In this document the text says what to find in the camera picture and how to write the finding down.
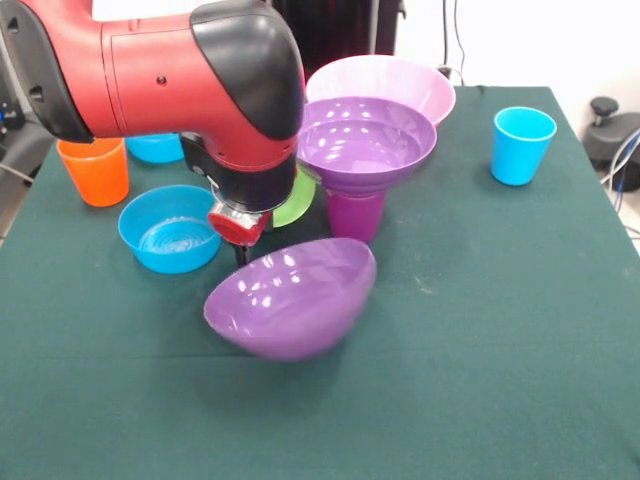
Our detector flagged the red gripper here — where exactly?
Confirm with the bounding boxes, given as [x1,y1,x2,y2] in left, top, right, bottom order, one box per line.
[206,202,272,267]

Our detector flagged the green ribbed bowl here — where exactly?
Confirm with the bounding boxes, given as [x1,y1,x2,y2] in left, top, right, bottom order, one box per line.
[272,164,318,230]

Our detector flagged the purple bowl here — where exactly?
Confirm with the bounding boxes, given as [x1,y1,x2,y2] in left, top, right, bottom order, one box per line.
[202,237,378,363]
[296,96,439,198]

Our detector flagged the purple cup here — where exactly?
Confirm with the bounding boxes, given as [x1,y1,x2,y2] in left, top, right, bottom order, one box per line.
[325,188,387,245]

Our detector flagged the blue bowl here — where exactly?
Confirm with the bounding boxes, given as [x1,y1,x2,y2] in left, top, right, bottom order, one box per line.
[117,184,224,275]
[124,132,185,164]

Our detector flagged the orange cup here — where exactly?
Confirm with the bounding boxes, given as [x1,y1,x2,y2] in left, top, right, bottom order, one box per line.
[55,137,131,208]

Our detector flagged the dark green tablecloth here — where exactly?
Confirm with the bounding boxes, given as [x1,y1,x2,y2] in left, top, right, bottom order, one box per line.
[0,83,640,480]

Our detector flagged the large pink bowl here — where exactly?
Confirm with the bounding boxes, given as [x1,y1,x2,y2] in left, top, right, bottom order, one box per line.
[305,54,457,129]

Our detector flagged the grey chair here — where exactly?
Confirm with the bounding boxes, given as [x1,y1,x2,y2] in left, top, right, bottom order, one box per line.
[0,122,57,182]

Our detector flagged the black equipment box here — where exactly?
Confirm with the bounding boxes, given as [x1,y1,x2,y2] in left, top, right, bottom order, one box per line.
[0,59,21,151]

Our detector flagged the blue cup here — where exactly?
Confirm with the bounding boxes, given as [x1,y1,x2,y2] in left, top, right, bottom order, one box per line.
[490,106,558,187]

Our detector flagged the dark grey base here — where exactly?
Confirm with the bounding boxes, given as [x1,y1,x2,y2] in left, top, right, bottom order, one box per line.
[583,112,640,174]

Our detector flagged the black knob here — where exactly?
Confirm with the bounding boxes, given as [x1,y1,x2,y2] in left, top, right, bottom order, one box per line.
[588,96,622,132]

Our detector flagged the black wall cable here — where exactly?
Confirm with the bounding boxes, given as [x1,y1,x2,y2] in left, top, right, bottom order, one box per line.
[437,0,468,86]

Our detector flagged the blue and grey cables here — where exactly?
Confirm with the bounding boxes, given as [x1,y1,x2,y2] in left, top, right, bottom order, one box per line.
[599,127,640,236]

